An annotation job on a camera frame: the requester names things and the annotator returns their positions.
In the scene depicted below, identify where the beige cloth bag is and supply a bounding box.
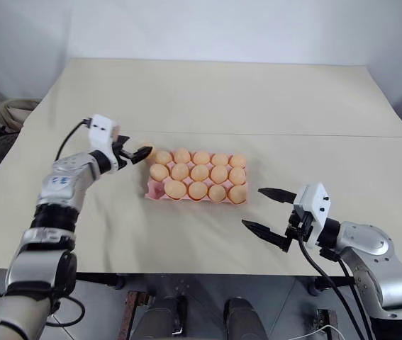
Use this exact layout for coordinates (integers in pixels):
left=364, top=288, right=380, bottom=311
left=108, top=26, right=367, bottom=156
left=0, top=98, right=39, bottom=135

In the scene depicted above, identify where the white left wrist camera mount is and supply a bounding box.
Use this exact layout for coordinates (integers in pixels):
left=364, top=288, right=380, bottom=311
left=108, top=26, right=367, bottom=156
left=87, top=113, right=121, bottom=171

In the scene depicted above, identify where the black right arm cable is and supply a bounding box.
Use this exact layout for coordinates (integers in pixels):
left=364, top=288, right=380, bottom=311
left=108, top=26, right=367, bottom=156
left=319, top=247, right=379, bottom=340
left=298, top=239, right=367, bottom=340

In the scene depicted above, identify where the thin white cable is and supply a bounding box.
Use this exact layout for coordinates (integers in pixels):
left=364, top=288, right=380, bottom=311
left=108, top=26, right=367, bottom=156
left=292, top=324, right=345, bottom=340

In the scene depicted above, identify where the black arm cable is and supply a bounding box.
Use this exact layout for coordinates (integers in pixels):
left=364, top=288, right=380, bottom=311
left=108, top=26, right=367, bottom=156
left=319, top=247, right=379, bottom=340
left=298, top=239, right=367, bottom=340
left=55, top=118, right=93, bottom=161

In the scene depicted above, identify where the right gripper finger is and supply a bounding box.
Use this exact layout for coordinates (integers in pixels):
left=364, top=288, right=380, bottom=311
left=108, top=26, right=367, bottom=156
left=240, top=219, right=291, bottom=251
left=257, top=187, right=298, bottom=206

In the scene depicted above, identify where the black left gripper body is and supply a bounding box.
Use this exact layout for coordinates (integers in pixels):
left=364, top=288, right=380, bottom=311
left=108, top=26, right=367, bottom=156
left=111, top=139, right=135, bottom=169

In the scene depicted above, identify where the black table frame bar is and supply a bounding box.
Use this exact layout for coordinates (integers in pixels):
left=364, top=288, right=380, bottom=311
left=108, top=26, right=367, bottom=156
left=74, top=271, right=357, bottom=288

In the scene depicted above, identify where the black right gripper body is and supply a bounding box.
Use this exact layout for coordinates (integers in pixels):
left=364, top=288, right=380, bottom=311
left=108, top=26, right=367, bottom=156
left=284, top=209, right=316, bottom=253

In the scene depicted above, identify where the rusty metal bracket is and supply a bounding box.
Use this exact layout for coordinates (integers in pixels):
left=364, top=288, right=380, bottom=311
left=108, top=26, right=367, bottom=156
left=122, top=290, right=147, bottom=340
left=313, top=307, right=337, bottom=340

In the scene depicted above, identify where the pink egg carton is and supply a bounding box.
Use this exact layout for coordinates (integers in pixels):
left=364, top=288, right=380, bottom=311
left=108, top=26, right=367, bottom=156
left=143, top=149, right=249, bottom=206

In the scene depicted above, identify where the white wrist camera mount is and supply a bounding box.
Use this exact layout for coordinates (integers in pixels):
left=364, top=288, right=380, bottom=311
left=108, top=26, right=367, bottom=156
left=87, top=113, right=121, bottom=171
left=291, top=181, right=331, bottom=249

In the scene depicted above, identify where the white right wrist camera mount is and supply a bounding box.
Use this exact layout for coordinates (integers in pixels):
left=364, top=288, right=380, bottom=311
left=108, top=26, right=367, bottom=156
left=291, top=181, right=331, bottom=249

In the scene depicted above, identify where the dark rounded shape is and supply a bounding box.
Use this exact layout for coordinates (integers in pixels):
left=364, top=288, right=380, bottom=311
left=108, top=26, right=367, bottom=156
left=133, top=295, right=189, bottom=340
left=223, top=296, right=269, bottom=340

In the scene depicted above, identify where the black looped floor cable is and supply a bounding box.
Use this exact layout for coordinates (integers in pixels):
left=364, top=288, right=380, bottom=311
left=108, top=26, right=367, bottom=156
left=44, top=295, right=86, bottom=329

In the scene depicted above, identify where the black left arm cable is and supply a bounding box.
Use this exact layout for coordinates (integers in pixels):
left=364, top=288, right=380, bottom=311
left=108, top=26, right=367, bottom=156
left=55, top=118, right=93, bottom=161

